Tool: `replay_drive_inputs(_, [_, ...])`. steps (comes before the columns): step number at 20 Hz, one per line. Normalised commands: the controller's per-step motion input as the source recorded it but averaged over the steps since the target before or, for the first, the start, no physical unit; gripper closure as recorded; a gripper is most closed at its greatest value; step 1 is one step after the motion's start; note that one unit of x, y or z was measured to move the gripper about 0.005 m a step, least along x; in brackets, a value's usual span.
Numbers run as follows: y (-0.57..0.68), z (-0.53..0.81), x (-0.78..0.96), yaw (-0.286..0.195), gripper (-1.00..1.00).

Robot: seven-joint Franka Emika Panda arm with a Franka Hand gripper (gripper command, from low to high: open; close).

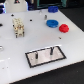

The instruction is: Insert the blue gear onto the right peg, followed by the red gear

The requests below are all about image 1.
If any black framed peg base plate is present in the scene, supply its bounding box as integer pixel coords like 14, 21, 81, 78
26, 46, 66, 67

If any blue gear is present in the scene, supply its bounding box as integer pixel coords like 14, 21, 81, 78
46, 20, 59, 28

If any right metal peg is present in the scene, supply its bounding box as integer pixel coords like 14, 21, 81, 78
50, 47, 54, 55

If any blue cylinder at back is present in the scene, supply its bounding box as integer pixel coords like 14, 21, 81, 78
48, 6, 58, 13

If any red gear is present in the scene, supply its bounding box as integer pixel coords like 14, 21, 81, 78
59, 24, 69, 33

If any beige connector block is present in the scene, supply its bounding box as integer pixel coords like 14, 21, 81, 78
13, 18, 24, 37

